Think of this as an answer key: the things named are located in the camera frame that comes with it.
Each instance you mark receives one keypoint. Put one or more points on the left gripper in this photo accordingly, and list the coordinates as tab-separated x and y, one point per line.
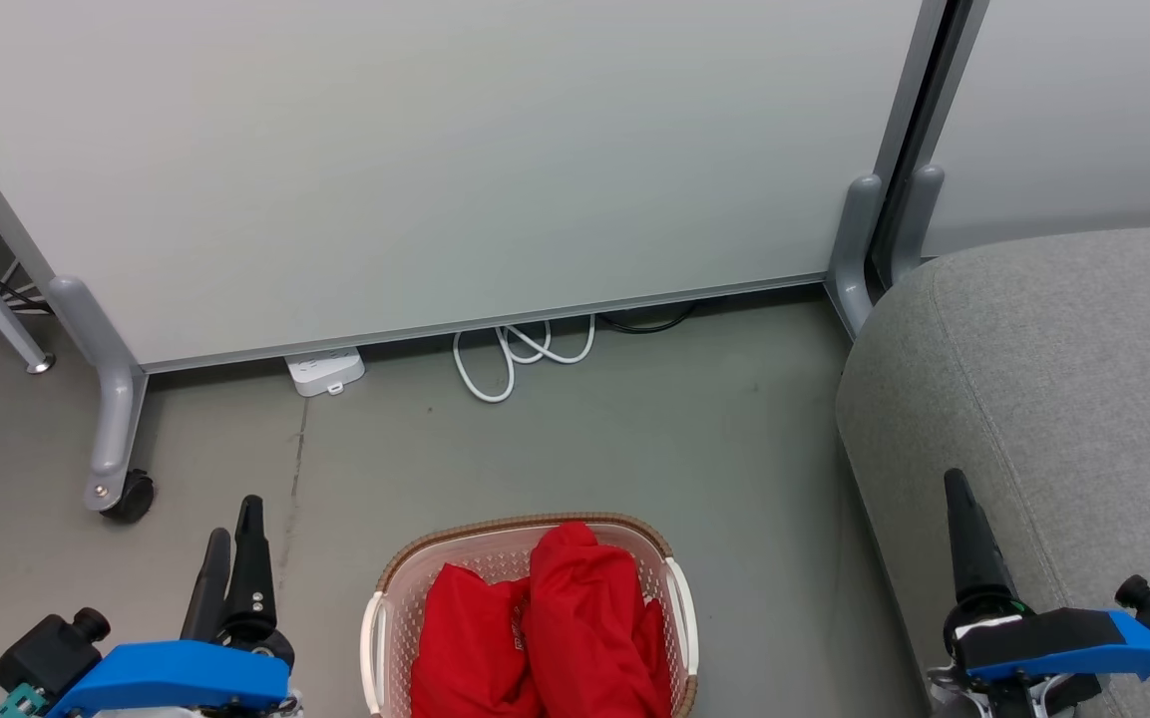
275	640

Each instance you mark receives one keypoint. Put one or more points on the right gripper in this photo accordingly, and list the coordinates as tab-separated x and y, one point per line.
973	613

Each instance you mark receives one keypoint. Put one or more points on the red cloth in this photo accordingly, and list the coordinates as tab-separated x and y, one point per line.
574	618

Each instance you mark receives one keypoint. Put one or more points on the grey fabric sofa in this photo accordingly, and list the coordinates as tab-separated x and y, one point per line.
1053	399

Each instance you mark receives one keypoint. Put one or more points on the beige plastic laundry basket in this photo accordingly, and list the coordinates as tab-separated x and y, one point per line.
405	588

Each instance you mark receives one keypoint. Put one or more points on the grey partition leg with caster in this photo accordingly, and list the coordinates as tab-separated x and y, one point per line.
116	399

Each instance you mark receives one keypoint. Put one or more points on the white power strip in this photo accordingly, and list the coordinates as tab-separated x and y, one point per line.
325	371

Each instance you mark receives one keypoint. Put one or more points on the large white partition panel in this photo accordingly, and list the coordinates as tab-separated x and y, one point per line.
435	150

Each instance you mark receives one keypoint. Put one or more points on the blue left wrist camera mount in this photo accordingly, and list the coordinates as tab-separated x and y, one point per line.
176	678

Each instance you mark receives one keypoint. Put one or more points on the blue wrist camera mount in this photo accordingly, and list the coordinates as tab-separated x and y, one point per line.
176	678
1073	638

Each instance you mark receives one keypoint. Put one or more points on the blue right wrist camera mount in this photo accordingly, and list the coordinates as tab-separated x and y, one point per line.
1073	638

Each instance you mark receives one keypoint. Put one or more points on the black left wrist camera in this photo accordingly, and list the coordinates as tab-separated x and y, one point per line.
46	648

